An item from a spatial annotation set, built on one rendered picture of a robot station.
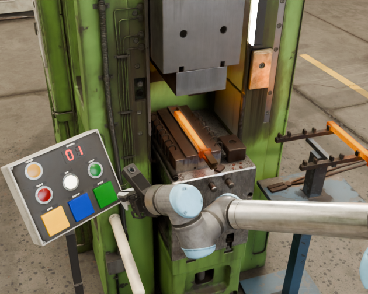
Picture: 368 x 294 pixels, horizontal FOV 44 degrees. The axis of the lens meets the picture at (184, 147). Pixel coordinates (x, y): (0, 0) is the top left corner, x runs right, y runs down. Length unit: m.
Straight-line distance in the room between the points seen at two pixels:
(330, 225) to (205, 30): 0.82
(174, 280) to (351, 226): 1.27
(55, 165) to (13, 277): 1.36
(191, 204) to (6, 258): 1.86
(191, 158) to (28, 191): 0.67
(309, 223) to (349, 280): 1.69
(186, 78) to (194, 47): 0.12
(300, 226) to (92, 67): 0.95
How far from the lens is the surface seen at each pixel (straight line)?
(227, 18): 1.66
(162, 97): 2.24
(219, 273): 2.41
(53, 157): 1.57
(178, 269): 2.19
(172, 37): 1.60
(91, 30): 1.67
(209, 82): 1.72
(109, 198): 1.65
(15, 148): 3.90
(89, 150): 1.62
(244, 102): 2.01
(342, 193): 2.16
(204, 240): 1.30
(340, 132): 2.05
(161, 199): 1.28
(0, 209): 3.31
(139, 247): 2.30
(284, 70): 2.05
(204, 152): 1.84
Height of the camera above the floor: 2.03
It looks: 33 degrees down
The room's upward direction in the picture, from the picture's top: 1 degrees clockwise
